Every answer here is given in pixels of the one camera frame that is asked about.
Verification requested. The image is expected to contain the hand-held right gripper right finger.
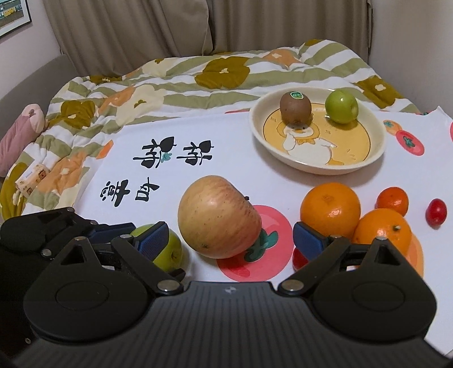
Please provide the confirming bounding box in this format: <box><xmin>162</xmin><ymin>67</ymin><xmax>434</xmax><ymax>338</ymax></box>
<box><xmin>278</xmin><ymin>221</ymin><xmax>408</xmax><ymax>295</ymax></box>

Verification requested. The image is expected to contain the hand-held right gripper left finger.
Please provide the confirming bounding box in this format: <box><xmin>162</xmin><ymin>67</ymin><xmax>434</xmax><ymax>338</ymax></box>
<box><xmin>53</xmin><ymin>221</ymin><xmax>185</xmax><ymax>295</ymax></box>

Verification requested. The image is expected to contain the green jujube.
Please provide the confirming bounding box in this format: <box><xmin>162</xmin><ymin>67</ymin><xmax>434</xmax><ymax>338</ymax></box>
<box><xmin>325</xmin><ymin>89</ymin><xmax>359</xmax><ymax>124</ymax></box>
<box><xmin>129</xmin><ymin>224</ymin><xmax>183</xmax><ymax>272</ymax></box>

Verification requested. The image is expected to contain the red cherry tomato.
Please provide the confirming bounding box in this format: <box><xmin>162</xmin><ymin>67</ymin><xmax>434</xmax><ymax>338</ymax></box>
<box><xmin>292</xmin><ymin>248</ymin><xmax>311</xmax><ymax>271</ymax></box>
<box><xmin>426</xmin><ymin>199</ymin><xmax>447</xmax><ymax>227</ymax></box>

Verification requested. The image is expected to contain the large orange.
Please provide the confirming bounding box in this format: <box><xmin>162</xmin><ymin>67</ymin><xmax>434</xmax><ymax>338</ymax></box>
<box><xmin>300</xmin><ymin>182</ymin><xmax>362</xmax><ymax>239</ymax></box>

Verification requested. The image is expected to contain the large red-yellow apple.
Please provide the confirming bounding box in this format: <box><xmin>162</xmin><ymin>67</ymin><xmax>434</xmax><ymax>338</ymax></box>
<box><xmin>178</xmin><ymin>175</ymin><xmax>263</xmax><ymax>260</ymax></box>

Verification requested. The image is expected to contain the orange with green stem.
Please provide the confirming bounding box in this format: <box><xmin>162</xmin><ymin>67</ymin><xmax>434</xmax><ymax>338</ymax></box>
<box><xmin>352</xmin><ymin>208</ymin><xmax>413</xmax><ymax>257</ymax></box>

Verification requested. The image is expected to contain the cream duck-print bowl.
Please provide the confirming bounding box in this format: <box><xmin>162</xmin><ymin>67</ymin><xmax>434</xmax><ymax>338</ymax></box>
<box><xmin>249</xmin><ymin>87</ymin><xmax>387</xmax><ymax>175</ymax></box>

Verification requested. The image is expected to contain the small orange tomato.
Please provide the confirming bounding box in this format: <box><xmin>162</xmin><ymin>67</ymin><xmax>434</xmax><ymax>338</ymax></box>
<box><xmin>375</xmin><ymin>186</ymin><xmax>409</xmax><ymax>217</ymax></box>

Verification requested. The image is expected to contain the tissue pack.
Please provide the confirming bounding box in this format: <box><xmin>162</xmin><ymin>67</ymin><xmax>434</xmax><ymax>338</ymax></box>
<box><xmin>15</xmin><ymin>162</ymin><xmax>50</xmax><ymax>201</ymax></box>

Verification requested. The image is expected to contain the pink plush pillow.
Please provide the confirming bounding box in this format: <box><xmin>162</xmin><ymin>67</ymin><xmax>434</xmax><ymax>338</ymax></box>
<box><xmin>0</xmin><ymin>104</ymin><xmax>49</xmax><ymax>177</ymax></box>

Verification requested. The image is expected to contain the white persimmon-print cloth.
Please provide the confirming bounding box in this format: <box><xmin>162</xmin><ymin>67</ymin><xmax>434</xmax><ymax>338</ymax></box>
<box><xmin>72</xmin><ymin>106</ymin><xmax>453</xmax><ymax>361</ymax></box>

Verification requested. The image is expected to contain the brown kiwi with green sticker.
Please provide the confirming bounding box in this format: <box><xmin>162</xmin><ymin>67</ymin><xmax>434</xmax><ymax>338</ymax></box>
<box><xmin>279</xmin><ymin>90</ymin><xmax>312</xmax><ymax>124</ymax></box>

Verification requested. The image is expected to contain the grey upholstered headboard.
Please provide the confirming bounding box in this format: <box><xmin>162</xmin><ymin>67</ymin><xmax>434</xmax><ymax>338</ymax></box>
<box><xmin>0</xmin><ymin>53</ymin><xmax>80</xmax><ymax>107</ymax></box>

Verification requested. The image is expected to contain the floral striped quilt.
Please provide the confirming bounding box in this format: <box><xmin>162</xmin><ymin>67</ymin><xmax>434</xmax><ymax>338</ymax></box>
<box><xmin>0</xmin><ymin>39</ymin><xmax>430</xmax><ymax>221</ymax></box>

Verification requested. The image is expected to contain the beige curtain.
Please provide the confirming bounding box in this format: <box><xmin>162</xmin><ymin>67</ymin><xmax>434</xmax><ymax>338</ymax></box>
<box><xmin>42</xmin><ymin>0</ymin><xmax>213</xmax><ymax>71</ymax></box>
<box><xmin>208</xmin><ymin>0</ymin><xmax>380</xmax><ymax>68</ymax></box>

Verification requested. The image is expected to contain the framed wall picture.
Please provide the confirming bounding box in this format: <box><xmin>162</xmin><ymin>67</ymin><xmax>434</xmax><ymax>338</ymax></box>
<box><xmin>0</xmin><ymin>0</ymin><xmax>33</xmax><ymax>39</ymax></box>

